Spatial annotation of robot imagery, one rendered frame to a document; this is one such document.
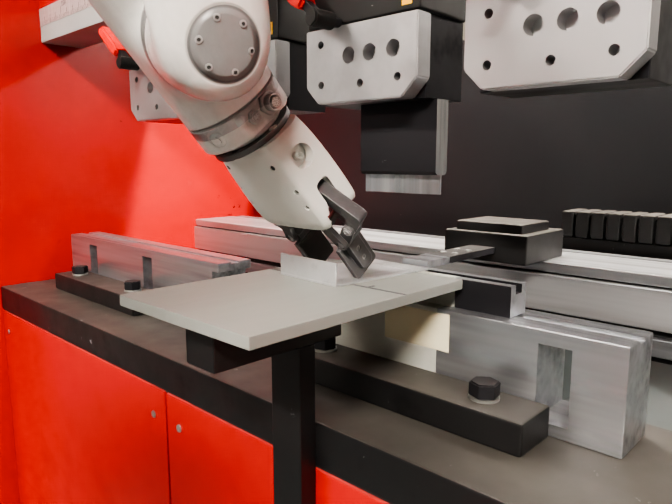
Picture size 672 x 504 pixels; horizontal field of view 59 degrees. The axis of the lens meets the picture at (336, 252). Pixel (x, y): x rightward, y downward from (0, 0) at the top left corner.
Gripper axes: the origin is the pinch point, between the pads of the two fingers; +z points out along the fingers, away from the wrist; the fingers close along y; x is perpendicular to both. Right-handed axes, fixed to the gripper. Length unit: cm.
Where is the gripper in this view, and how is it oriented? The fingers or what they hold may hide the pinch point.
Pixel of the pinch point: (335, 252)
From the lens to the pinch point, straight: 59.1
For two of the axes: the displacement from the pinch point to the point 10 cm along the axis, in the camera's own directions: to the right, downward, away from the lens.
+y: -6.7, -1.1, 7.3
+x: -5.6, 7.2, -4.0
